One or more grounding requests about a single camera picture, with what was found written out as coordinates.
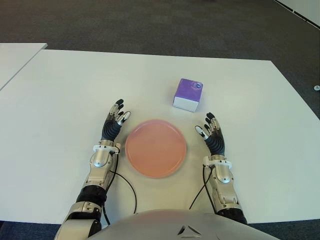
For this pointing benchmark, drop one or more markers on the white side table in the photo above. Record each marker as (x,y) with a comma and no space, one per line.
(15,60)

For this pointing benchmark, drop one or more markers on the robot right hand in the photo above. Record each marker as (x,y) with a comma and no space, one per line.
(217,143)

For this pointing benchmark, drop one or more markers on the silver robot torso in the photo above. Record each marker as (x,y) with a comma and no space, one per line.
(160,225)

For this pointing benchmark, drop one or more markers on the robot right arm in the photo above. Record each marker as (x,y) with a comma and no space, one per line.
(222,172)

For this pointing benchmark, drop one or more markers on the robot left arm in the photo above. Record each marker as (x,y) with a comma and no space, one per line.
(100,160)

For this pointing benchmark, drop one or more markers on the pink round plate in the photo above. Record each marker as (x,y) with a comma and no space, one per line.
(156,148)

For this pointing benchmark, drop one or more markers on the purple tissue paper pack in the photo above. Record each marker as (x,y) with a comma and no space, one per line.
(187,93)

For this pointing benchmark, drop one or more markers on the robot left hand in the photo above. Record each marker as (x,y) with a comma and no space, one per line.
(110,130)

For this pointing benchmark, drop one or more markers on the small white floor object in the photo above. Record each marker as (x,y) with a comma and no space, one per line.
(317,88)

